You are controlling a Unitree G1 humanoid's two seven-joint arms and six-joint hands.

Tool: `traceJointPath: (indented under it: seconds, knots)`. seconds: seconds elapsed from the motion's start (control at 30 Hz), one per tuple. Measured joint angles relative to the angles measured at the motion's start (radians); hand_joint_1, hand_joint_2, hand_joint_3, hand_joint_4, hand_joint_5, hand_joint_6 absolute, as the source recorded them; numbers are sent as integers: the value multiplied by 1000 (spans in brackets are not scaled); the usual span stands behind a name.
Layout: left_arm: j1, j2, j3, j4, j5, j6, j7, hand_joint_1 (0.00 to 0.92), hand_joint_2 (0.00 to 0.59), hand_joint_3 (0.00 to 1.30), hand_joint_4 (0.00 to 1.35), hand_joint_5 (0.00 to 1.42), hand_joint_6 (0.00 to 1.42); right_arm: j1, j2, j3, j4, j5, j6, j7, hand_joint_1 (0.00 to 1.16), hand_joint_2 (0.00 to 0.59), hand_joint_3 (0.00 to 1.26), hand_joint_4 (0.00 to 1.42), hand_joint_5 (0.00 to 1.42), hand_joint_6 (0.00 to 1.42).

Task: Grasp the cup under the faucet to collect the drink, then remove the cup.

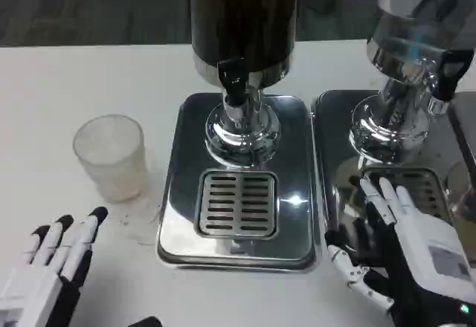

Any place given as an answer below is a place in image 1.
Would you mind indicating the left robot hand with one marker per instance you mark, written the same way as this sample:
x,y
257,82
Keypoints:
x,y
44,278

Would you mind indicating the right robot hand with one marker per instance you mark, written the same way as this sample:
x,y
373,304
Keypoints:
x,y
424,260

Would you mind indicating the clear ribbed glass cup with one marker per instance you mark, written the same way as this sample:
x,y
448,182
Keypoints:
x,y
111,156

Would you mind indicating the steel drain grid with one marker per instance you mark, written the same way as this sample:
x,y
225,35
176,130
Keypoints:
x,y
427,189
238,204

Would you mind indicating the clear smooth glass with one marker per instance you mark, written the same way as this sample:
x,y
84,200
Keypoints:
x,y
463,193

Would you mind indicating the small black object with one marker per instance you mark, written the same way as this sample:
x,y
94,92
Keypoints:
x,y
147,322

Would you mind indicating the steel drip tray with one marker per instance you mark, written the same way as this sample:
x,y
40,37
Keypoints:
x,y
294,178
334,137

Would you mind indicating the black tap lever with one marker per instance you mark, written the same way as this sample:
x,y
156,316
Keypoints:
x,y
451,74
230,78

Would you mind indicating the clear steel drink dispenser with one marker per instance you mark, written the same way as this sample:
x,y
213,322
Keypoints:
x,y
405,44

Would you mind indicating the dark drink dispenser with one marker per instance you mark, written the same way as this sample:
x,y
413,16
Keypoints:
x,y
243,18

